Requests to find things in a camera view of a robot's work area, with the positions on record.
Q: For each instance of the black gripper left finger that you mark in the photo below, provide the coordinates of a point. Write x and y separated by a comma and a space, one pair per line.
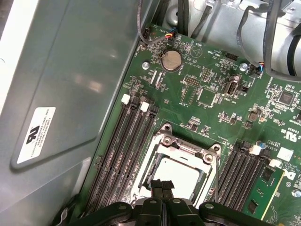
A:
152, 212

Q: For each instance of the green motherboard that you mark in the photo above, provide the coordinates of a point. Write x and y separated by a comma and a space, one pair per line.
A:
178, 113

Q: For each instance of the silver motherboard screw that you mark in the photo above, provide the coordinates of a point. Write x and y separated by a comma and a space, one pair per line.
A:
145, 65
243, 66
295, 193

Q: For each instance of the black PC case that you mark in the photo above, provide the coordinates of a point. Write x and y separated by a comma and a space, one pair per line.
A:
70, 70

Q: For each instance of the silver CPU plate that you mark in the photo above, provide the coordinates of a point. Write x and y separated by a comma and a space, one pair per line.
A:
181, 170

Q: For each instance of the silver drive cage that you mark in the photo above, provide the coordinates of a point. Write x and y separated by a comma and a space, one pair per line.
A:
221, 21

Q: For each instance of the RAM slot with white clips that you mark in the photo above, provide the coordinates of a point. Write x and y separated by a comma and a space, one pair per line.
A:
110, 150
242, 176
130, 150

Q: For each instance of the CPU socket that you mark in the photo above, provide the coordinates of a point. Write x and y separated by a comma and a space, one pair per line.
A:
167, 140

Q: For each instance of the white label sticker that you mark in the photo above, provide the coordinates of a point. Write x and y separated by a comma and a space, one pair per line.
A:
35, 136

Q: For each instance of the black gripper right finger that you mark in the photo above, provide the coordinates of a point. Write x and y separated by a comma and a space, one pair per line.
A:
176, 212

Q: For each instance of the silver coin cell battery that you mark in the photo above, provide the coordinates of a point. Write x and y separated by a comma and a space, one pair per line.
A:
172, 60

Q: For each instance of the RAM stick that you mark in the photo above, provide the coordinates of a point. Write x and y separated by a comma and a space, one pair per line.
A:
263, 193

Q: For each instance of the metal socket cover frame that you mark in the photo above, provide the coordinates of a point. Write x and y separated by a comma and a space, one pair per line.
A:
150, 164

